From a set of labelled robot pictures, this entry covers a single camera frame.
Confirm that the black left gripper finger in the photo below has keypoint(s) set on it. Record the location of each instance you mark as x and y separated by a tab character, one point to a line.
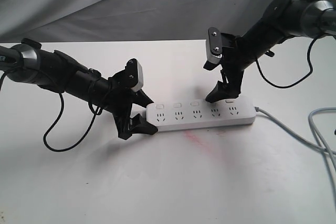
139	125
141	99

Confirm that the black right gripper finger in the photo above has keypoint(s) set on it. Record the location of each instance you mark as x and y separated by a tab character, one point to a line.
223	91
209	66

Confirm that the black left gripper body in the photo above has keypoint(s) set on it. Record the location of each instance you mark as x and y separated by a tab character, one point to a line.
119	103

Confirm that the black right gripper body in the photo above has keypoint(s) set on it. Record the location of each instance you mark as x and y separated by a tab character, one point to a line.
233	65

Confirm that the white five-socket power strip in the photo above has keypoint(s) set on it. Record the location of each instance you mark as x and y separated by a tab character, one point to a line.
200	114

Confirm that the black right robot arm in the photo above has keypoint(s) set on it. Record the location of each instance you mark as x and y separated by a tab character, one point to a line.
282	20

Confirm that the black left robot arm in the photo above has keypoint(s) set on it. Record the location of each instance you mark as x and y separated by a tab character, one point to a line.
58	72

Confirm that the grey backdrop cloth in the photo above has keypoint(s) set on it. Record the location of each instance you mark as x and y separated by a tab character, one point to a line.
124	20

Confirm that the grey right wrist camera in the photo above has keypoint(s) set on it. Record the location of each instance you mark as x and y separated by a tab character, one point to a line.
214	46

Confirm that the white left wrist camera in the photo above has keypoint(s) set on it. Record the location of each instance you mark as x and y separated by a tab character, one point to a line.
134	75

